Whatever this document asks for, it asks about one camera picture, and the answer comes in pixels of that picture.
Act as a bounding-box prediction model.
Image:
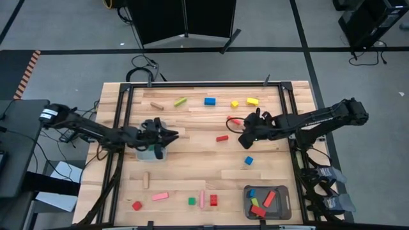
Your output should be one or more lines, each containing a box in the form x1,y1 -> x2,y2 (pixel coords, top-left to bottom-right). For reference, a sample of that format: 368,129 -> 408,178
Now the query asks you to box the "white sheet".
35,160 -> 83,213

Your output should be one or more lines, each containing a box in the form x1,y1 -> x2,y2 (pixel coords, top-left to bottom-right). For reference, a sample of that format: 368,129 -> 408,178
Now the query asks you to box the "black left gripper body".
137,117 -> 167,160

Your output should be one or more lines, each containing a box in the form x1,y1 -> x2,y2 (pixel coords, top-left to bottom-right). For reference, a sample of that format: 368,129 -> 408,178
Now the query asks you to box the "black metal table frame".
78,81 -> 313,230

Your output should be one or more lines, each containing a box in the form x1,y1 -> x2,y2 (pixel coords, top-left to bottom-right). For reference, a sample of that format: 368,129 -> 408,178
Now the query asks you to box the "coiled black floor cable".
125,54 -> 167,83

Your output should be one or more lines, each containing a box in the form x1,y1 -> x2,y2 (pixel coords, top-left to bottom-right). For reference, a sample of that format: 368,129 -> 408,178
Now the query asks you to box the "dark grey plastic tray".
243,185 -> 292,220

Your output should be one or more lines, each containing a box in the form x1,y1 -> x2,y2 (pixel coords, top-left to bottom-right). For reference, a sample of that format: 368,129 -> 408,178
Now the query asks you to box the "black equipment cabinet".
332,0 -> 409,52

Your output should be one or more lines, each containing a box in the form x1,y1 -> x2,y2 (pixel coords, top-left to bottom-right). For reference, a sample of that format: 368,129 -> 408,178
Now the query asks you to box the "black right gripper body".
238,108 -> 274,150

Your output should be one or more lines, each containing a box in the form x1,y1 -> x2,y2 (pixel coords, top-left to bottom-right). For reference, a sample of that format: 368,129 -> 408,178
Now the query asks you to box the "orange striped hazard tape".
13,50 -> 42,100

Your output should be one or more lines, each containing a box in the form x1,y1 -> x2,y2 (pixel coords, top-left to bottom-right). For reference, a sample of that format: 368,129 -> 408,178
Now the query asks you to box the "thin black floor cable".
348,41 -> 388,67

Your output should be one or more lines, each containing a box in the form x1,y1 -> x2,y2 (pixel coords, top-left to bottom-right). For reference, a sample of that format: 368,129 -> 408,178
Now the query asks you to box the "black side table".
0,99 -> 50,199

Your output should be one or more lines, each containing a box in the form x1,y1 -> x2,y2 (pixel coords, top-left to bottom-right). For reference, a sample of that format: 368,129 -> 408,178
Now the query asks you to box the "black floor mat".
0,50 -> 36,100

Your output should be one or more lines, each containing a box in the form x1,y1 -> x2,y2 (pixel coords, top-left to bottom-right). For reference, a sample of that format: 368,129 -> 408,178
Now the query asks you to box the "black partition panel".
127,0 -> 242,54

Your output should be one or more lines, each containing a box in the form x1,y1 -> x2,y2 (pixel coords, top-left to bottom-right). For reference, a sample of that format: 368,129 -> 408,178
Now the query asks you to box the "black power adapter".
59,127 -> 80,144

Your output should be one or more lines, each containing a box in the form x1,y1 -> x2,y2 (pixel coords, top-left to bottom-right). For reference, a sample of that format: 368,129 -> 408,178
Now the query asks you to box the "light grey plastic tray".
137,121 -> 169,163

